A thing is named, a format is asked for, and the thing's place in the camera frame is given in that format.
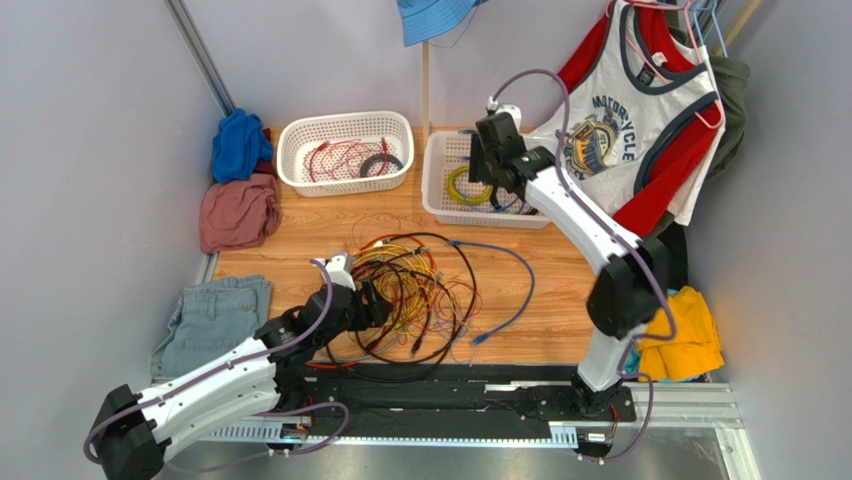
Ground blue ethernet cable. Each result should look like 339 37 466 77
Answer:
444 239 537 346
457 128 534 216

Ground thin red wire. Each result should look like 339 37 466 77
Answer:
307 136 391 182

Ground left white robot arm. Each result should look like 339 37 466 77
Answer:
83 253 394 479

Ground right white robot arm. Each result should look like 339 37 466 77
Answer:
470 96 670 415

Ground right white plastic basket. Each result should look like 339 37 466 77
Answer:
421 130 549 229

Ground white plastic basket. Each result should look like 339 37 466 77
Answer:
421 130 549 229
276 110 414 197

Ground white motorcycle tank top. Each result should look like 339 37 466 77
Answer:
532 0 727 228

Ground light blue jeans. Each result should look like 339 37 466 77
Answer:
150 275 272 378

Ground pink cloth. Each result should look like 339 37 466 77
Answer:
198 173 282 254

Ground left white plastic basket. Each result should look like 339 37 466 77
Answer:
276 110 414 197

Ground blue bucket hat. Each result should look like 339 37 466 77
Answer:
396 0 487 47

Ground red shirt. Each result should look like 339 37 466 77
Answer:
553 6 727 241

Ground black cloth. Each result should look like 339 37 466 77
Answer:
658 223 689 291

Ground blue cloth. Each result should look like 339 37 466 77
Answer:
212 108 273 184

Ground dark green garment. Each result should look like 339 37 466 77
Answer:
665 26 752 182

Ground yellow cloth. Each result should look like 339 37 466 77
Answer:
637 286 725 382

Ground yellow cable bundle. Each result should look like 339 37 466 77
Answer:
352 242 461 341

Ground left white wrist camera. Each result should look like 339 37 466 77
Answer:
311 252 356 290

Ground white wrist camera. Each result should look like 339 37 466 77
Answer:
486 96 522 131
311 252 356 290

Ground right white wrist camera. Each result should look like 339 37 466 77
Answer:
486 96 522 131

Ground yellow coiled cable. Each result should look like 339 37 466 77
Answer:
445 164 495 205

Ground black coiled cable right basket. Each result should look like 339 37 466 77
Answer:
489 186 540 216

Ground black coiled cable basket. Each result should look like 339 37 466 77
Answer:
489 186 540 216
359 152 405 180

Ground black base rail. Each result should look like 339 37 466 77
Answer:
142 361 743 461

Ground thick black cable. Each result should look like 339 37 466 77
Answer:
319 230 479 382

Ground black coiled cable left basket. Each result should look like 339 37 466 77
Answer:
359 152 405 180

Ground aluminium frame post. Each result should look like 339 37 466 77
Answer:
163 0 235 116

